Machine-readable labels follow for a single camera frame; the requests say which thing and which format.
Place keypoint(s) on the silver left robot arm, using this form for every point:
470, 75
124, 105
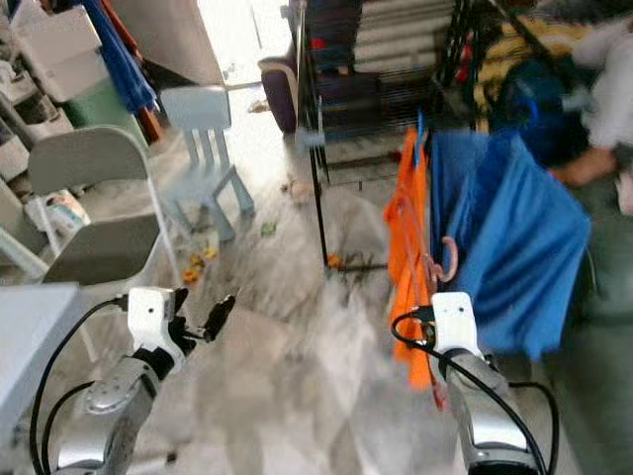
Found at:
109, 406

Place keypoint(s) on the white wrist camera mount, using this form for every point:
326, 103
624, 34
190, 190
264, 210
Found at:
150, 315
453, 322

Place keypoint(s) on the blue shirt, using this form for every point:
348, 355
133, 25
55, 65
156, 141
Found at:
514, 247

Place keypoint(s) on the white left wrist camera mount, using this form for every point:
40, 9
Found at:
150, 315

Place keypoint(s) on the person in grey shirt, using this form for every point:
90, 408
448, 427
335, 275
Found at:
603, 89

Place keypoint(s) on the white shelf unit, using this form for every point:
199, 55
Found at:
20, 109

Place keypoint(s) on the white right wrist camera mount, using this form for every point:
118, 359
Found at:
453, 322

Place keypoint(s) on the blue hanging cloth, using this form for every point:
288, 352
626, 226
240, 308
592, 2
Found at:
124, 54

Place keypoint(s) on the grey folding chair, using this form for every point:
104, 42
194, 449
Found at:
84, 158

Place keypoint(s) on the colourful plastic packet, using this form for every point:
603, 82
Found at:
71, 211

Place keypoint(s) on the yellow striped blanket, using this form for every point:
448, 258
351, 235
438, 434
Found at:
519, 45

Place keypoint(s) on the small green floor item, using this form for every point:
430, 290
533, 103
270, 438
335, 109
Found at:
268, 229

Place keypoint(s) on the white plastic bin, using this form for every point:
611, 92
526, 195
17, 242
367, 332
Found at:
61, 49

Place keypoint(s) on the blue plastic hanger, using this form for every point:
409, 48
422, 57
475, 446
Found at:
419, 137

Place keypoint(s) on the dark blue bag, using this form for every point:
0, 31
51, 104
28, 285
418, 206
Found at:
539, 104

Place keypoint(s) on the pink plastic hanger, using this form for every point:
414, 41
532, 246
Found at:
454, 259

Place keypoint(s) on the orange shirt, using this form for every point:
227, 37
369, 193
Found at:
406, 267

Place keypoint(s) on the light blue child chair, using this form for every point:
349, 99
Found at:
198, 105

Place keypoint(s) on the purple armchair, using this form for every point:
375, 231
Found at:
279, 94

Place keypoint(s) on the green storage bin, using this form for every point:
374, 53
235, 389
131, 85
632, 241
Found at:
101, 104

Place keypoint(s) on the small beige plush toy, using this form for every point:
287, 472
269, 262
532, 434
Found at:
299, 186

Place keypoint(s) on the black metal drying rack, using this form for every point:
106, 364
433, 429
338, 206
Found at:
386, 94

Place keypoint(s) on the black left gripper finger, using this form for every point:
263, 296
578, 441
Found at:
222, 317

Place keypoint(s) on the orange yellow floor toy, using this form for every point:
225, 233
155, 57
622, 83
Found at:
196, 267

